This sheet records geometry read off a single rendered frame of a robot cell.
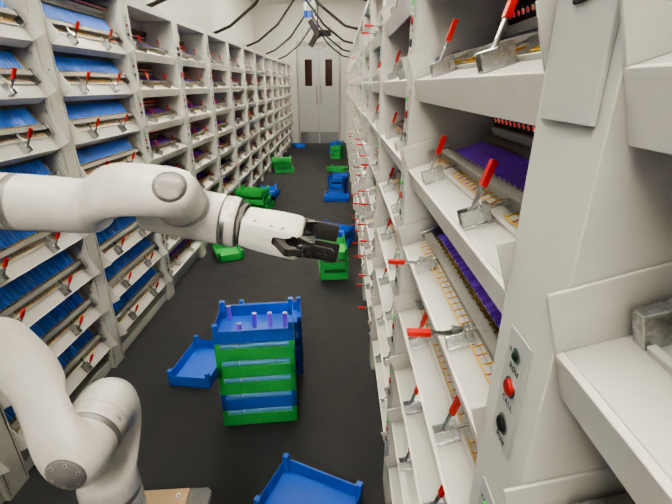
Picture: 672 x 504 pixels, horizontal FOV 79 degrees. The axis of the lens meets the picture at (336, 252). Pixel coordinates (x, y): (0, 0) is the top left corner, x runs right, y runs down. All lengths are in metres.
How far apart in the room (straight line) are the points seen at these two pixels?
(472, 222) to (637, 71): 0.33
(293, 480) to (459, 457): 0.99
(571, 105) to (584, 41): 0.04
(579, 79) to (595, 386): 0.20
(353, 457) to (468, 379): 1.17
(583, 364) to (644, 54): 0.19
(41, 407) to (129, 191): 0.46
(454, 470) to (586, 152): 0.55
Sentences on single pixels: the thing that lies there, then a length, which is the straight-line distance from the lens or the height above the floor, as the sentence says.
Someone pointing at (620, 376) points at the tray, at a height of 1.13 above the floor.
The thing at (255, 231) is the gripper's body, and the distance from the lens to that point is 0.65.
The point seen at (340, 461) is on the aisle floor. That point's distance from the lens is 1.72.
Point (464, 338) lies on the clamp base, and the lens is 0.65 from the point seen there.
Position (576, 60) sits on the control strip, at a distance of 0.33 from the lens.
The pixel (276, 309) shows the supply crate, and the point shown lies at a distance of 1.76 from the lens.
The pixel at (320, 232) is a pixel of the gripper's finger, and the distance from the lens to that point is 0.73.
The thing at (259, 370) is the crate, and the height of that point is 0.27.
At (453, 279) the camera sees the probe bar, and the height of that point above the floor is 0.97.
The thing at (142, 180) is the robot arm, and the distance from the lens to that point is 0.63.
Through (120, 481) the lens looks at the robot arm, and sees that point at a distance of 1.07.
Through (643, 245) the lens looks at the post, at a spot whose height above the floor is 1.21.
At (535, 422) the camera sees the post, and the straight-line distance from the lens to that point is 0.39.
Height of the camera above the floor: 1.30
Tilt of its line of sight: 22 degrees down
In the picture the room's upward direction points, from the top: straight up
